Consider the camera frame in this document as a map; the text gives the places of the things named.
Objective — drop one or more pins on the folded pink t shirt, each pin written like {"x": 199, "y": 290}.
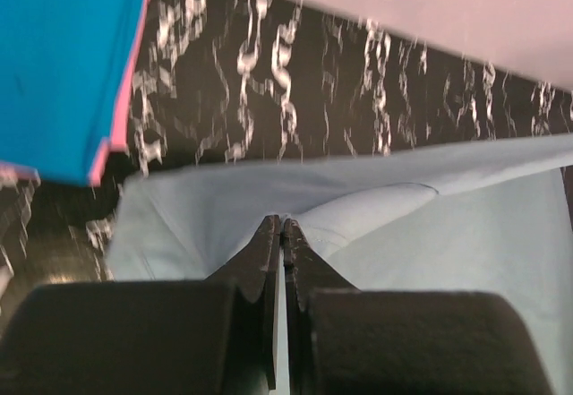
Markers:
{"x": 127, "y": 86}

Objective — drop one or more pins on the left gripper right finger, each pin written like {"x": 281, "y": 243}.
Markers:
{"x": 305, "y": 271}

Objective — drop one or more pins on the black marble pattern mat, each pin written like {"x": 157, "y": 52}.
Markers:
{"x": 226, "y": 80}

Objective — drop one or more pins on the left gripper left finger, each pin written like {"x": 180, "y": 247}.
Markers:
{"x": 251, "y": 357}

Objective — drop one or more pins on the grey blue t shirt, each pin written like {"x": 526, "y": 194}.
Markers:
{"x": 486, "y": 216}

